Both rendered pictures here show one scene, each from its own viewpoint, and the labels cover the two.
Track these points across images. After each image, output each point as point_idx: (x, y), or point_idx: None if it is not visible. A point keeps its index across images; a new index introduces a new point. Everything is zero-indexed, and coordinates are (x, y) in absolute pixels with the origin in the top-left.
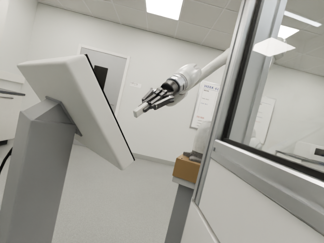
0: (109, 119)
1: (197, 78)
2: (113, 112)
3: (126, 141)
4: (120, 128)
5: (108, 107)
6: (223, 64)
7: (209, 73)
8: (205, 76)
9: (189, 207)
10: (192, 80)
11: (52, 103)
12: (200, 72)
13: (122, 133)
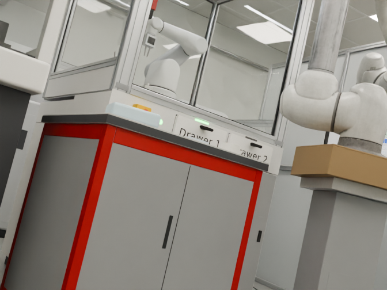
0: (324, 136)
1: (359, 69)
2: (325, 133)
3: (323, 144)
4: (324, 138)
5: (325, 132)
6: (376, 8)
7: (382, 34)
8: (384, 40)
9: (282, 153)
10: (356, 76)
11: None
12: (362, 58)
13: (323, 141)
